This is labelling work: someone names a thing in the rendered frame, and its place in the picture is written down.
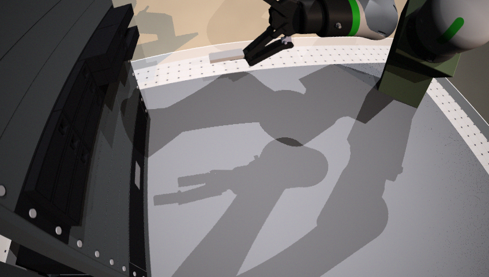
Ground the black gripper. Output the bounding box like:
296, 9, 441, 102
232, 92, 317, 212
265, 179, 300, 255
209, 0, 322, 66

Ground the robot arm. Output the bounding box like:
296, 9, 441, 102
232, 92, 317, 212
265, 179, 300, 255
316, 0, 489, 63

